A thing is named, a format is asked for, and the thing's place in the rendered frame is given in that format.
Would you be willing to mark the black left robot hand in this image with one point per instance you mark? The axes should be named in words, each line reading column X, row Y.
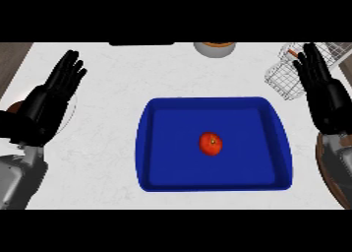
column 51, row 95

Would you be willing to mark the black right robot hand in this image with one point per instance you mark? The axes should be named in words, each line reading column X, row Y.
column 329, row 95

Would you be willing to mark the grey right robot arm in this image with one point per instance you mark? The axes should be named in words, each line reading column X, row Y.
column 346, row 164

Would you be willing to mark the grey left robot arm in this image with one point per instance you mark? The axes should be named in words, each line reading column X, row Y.
column 17, row 178

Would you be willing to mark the blue tray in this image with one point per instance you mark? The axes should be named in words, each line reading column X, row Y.
column 214, row 144

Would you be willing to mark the red tomato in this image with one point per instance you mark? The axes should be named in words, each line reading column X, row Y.
column 211, row 143

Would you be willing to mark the black flat appliance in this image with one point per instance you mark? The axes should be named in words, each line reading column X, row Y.
column 141, row 43

